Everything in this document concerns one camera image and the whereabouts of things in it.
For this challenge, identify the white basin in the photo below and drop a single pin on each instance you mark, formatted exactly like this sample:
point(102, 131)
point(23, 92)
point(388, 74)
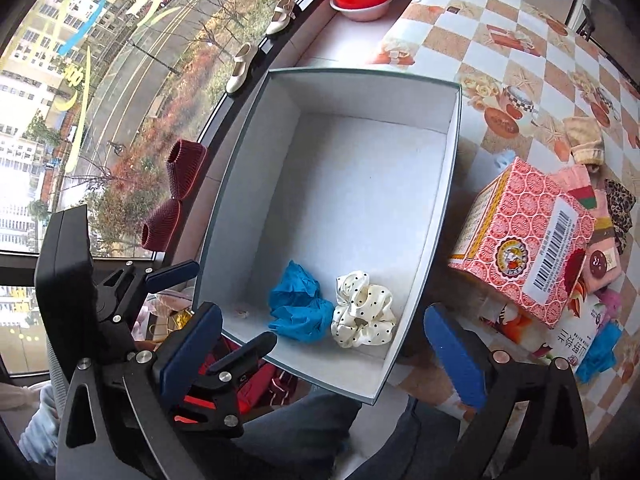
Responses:
point(363, 15)

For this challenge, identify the cream polka dot scrunchie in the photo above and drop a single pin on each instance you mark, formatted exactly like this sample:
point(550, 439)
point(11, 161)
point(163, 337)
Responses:
point(363, 314)

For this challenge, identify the leopard print scrunchie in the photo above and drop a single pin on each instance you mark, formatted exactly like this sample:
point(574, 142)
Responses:
point(620, 204)

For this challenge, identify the dark red knit slipper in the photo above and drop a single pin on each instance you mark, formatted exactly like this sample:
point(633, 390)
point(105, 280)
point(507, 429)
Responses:
point(157, 230)
point(183, 165)

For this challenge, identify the cream shoe near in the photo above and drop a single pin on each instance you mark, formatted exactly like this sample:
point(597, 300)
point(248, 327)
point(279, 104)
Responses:
point(242, 61)

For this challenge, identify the pink striped knit hat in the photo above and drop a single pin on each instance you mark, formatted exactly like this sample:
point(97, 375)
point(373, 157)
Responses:
point(602, 265)

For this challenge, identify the checkered printed tablecloth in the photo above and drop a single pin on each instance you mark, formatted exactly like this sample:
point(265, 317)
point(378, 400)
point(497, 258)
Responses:
point(523, 73)

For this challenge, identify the red patterned tissue box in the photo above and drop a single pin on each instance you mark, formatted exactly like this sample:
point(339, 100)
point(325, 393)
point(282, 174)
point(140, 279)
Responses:
point(525, 238)

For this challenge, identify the cream shoe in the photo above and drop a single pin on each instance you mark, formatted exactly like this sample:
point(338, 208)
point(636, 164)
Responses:
point(242, 61)
point(283, 15)

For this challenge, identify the person's jeans leg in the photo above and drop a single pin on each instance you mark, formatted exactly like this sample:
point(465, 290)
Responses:
point(303, 440)

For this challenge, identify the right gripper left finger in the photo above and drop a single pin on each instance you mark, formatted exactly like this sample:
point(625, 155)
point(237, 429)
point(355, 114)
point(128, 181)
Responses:
point(183, 352)

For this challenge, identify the light blue sleeve forearm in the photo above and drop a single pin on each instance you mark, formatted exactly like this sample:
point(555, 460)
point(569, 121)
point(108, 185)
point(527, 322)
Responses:
point(31, 417)

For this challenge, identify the white printed snack bag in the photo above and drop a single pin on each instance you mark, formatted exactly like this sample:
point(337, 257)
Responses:
point(570, 338)

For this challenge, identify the beige knit hat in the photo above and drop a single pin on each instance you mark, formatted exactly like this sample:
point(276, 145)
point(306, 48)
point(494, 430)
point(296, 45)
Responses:
point(586, 142)

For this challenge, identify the pink sponge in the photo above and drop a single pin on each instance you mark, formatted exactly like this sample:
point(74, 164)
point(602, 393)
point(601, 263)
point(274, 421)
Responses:
point(611, 300)

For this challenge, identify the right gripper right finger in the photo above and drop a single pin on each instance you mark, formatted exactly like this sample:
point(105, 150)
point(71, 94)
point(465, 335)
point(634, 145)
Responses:
point(462, 354)

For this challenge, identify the light blue fluffy cloth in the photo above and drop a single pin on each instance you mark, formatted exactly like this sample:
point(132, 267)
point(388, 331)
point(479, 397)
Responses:
point(504, 159)

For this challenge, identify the white open storage box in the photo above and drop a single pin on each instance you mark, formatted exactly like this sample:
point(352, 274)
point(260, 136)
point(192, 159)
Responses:
point(338, 170)

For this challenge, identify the cream shoe far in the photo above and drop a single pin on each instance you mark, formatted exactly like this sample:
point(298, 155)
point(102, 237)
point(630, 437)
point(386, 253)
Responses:
point(283, 15)

